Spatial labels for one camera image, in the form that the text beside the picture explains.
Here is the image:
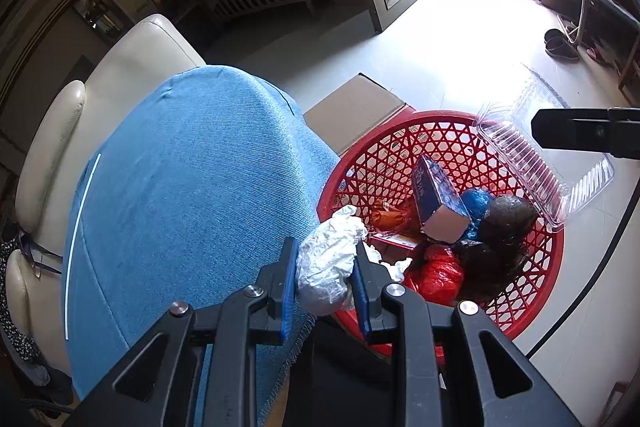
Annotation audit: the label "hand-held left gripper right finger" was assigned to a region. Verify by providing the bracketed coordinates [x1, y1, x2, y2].
[354, 241, 581, 427]

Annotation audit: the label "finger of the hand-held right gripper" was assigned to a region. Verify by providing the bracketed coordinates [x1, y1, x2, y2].
[531, 106, 640, 159]

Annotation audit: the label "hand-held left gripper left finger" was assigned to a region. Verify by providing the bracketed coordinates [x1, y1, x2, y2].
[65, 237, 301, 427]

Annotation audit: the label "white tissue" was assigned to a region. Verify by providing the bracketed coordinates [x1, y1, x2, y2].
[364, 242, 414, 284]

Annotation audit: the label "white plastic bag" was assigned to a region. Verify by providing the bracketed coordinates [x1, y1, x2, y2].
[296, 206, 369, 317]

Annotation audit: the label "clear plastic clamshell container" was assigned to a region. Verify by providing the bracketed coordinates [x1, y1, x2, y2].
[472, 66, 616, 229]

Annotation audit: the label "orange cardboard box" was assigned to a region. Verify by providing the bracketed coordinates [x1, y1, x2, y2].
[369, 231, 422, 254]

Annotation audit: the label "red plastic bag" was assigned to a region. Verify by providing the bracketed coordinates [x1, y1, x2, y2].
[404, 244, 466, 306]

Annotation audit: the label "orange plastic bag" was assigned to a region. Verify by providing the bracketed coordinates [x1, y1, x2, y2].
[372, 201, 417, 234]

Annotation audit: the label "dark cardboard box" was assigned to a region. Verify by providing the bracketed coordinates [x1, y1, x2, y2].
[411, 154, 472, 244]

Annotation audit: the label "blue plastic bag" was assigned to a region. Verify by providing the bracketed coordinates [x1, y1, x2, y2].
[459, 188, 494, 242]

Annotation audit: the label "black plastic bag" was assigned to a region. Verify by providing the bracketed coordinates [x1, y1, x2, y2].
[454, 196, 540, 304]

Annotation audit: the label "red plastic basket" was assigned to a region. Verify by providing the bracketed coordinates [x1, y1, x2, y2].
[315, 109, 565, 358]

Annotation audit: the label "dark slippers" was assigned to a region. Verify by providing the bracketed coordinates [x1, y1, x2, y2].
[544, 28, 581, 60]

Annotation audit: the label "large flat cardboard box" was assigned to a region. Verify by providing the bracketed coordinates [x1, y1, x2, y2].
[302, 73, 417, 158]

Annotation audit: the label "white thin strip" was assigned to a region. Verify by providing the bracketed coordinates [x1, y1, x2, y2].
[64, 153, 102, 340]

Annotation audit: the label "cream leather sofa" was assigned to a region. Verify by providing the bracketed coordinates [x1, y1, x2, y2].
[0, 13, 207, 378]

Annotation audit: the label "dark display cabinet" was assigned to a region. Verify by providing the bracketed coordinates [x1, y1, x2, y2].
[72, 0, 121, 40]

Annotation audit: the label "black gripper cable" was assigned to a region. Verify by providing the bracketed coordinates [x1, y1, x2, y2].
[525, 187, 640, 358]

